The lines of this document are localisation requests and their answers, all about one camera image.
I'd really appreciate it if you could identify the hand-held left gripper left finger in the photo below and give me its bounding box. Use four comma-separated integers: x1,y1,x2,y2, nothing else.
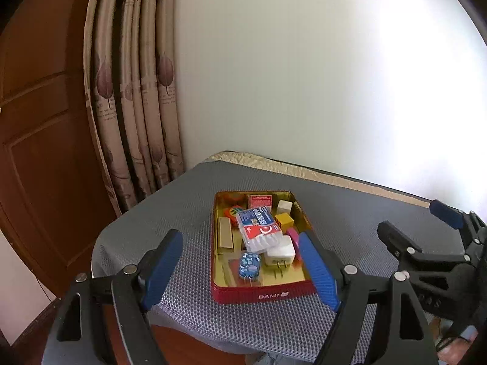
49,229,184,365

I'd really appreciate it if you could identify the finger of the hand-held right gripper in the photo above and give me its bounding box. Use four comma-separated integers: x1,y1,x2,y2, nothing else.
377,220,469,271
430,199,487,253

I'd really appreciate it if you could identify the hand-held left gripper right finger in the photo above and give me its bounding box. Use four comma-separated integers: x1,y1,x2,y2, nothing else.
298,230,434,365

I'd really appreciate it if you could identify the pink eraser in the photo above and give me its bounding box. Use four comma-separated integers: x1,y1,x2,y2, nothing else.
285,228,305,263

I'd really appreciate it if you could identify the white plug charger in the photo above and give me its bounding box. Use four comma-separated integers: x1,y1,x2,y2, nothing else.
264,236,296,274

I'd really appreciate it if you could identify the red tin box gold inside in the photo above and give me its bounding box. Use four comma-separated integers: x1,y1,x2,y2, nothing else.
210,190,318,305

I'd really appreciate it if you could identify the blue patterned keychain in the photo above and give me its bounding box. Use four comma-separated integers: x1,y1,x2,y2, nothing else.
238,252,263,286

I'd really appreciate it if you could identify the beige rectangular block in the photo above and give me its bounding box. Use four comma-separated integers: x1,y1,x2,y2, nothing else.
218,217,234,254

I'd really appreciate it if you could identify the blue and red floss box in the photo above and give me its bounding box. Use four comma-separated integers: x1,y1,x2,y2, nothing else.
235,206,284,253

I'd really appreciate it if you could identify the red and beige carton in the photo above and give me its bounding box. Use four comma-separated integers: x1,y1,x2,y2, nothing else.
247,194,272,210

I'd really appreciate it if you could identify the gold satin sheet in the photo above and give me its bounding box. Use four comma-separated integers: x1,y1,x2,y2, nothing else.
207,151,432,204

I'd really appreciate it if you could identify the beige leaf-print curtain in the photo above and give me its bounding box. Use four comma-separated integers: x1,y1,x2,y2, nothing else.
84,0,187,215

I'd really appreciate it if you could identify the brown wooden door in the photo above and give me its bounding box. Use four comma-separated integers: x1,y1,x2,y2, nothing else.
0,0,122,297

